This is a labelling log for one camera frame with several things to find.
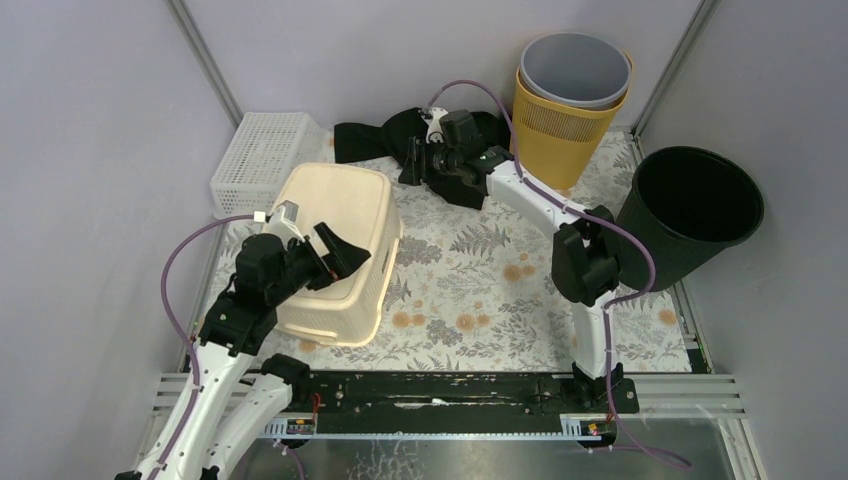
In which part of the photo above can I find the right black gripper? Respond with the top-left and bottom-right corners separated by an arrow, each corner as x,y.
397,136 -> 462,187

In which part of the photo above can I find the cream plastic basket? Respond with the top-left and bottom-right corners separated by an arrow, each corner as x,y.
263,163 -> 403,347

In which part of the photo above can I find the white perforated plastic basket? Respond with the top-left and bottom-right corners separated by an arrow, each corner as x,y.
209,112 -> 331,218

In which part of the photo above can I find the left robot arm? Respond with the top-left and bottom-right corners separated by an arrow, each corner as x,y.
118,223 -> 371,479

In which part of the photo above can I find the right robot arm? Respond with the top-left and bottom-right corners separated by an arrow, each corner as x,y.
399,107 -> 623,412

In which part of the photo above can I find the black cloth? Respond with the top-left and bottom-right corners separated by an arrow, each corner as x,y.
333,108 -> 510,210

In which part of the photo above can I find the floral tablecloth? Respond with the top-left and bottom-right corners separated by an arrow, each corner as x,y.
198,131 -> 694,374

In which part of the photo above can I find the yellow wastebasket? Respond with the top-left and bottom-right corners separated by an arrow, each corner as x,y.
510,62 -> 629,190

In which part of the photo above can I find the grey plastic bin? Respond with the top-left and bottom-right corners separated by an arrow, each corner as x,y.
519,32 -> 632,111

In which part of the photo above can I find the black round bucket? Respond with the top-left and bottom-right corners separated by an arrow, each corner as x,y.
616,146 -> 765,292

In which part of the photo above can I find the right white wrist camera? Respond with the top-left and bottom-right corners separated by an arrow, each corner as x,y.
421,107 -> 448,144

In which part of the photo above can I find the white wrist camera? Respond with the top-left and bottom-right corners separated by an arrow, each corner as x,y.
421,107 -> 448,144
253,200 -> 307,245

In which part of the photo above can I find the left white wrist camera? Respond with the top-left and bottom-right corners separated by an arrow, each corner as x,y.
253,200 -> 307,245

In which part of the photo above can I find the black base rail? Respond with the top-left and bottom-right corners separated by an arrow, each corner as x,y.
285,370 -> 640,436

